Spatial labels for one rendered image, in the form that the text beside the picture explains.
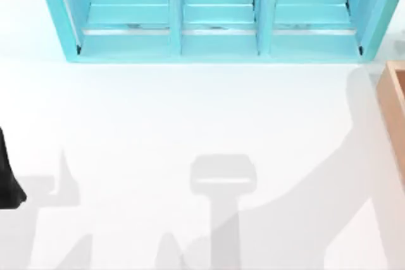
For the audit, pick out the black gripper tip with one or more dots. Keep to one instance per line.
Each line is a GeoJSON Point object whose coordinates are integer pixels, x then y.
{"type": "Point", "coordinates": [8, 184]}

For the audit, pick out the shallow salmon-coloured box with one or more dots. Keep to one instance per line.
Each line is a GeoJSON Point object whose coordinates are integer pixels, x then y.
{"type": "Point", "coordinates": [390, 99]}

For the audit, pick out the light blue rack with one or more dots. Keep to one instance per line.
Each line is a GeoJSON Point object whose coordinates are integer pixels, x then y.
{"type": "Point", "coordinates": [218, 47]}

